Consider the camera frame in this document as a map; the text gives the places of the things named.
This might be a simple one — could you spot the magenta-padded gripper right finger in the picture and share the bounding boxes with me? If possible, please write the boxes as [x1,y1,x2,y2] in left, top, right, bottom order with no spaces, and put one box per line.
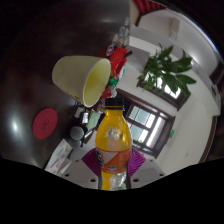
[127,147,166,190]

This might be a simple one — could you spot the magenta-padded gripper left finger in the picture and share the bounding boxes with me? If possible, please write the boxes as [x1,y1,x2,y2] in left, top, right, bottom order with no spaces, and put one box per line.
[60,147,103,190]

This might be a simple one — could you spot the orange soda plastic bottle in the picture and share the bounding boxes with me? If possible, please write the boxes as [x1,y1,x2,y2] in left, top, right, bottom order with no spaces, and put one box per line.
[94,97,134,192]

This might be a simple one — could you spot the white printed paper sheet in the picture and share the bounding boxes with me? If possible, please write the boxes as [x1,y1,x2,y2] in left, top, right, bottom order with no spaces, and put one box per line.
[44,139,74,176]

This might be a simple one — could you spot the brown glazed double door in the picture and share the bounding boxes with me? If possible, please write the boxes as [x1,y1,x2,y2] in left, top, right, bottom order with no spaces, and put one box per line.
[123,98,178,159]

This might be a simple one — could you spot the green notebook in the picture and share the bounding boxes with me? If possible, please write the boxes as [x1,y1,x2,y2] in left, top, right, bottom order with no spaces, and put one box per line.
[86,109,103,132]

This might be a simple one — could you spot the flat round red coaster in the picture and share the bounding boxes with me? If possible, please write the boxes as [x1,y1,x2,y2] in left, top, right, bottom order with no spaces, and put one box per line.
[31,107,59,140]

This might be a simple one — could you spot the wide brown framed window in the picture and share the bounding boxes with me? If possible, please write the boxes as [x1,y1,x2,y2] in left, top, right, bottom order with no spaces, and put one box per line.
[137,71,192,111]

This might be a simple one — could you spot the pale yellow paper cup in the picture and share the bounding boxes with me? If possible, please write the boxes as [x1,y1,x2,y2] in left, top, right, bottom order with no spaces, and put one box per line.
[51,55,112,108]

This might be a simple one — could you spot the small leafy plant white pot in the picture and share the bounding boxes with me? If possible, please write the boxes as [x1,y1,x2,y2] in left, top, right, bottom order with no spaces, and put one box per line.
[128,43,198,98]

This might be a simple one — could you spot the round printed badges group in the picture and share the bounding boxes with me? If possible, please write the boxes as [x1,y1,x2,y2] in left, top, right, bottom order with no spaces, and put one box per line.
[105,16,131,58]

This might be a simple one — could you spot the red carpeted stairs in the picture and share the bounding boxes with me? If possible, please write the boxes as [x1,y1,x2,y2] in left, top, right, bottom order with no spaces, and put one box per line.
[133,0,166,14]

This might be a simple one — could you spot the white wall radiator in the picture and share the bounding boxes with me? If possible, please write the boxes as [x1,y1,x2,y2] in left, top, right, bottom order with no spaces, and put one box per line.
[169,16,181,39]

